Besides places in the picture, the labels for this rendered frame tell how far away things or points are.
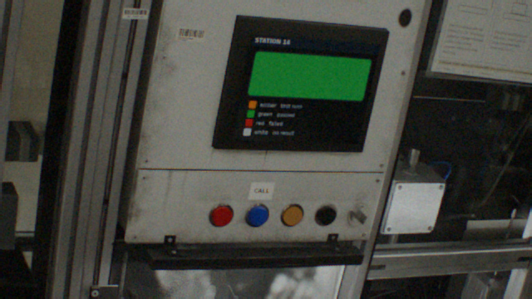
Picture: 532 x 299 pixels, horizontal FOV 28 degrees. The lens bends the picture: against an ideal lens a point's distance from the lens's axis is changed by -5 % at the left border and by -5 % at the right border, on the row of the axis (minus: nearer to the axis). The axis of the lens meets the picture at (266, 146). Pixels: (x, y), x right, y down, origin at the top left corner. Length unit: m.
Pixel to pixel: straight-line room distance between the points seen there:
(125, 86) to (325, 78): 0.30
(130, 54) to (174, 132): 0.14
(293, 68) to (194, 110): 0.15
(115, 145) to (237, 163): 0.19
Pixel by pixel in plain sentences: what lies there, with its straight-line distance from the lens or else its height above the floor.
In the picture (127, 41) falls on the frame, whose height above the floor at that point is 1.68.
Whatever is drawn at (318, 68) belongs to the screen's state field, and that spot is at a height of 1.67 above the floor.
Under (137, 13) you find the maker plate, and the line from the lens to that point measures 1.51.
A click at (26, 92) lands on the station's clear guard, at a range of 1.53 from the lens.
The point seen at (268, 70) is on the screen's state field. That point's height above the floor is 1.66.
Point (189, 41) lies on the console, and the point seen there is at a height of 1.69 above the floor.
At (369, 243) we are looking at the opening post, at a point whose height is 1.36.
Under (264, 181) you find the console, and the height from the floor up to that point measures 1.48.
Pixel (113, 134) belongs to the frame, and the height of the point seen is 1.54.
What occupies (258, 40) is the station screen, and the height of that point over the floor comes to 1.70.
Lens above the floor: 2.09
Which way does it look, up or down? 20 degrees down
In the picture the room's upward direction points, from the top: 12 degrees clockwise
